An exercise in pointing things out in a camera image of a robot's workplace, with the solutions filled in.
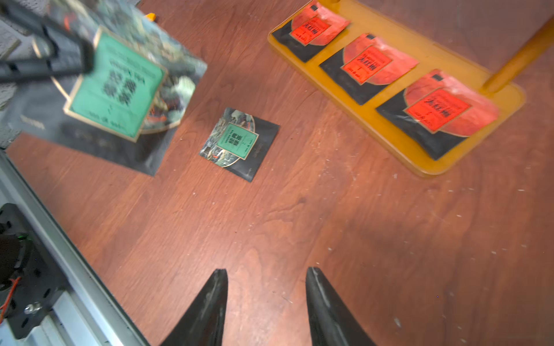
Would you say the yellow two-tier wooden shelf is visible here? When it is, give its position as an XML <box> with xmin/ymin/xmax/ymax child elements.
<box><xmin>267</xmin><ymin>0</ymin><xmax>554</xmax><ymax>178</ymax></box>

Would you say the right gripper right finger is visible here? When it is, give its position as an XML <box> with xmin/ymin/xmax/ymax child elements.
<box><xmin>305</xmin><ymin>267</ymin><xmax>375</xmax><ymax>346</ymax></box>

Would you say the green tea bag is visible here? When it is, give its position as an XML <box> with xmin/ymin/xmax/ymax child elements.
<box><xmin>1</xmin><ymin>1</ymin><xmax>207</xmax><ymax>176</ymax></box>
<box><xmin>199</xmin><ymin>108</ymin><xmax>280</xmax><ymax>183</ymax></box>

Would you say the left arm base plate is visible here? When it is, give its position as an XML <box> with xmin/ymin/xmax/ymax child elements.
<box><xmin>1</xmin><ymin>203</ymin><xmax>69</xmax><ymax>340</ymax></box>

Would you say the yellow utility knife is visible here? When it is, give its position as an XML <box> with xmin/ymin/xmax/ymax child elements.
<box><xmin>145</xmin><ymin>13</ymin><xmax>157</xmax><ymax>22</ymax></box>

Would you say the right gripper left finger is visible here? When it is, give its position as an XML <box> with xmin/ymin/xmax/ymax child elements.
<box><xmin>161</xmin><ymin>269</ymin><xmax>228</xmax><ymax>345</ymax></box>

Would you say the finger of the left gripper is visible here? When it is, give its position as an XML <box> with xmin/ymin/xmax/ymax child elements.
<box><xmin>1</xmin><ymin>1</ymin><xmax>94</xmax><ymax>84</ymax></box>

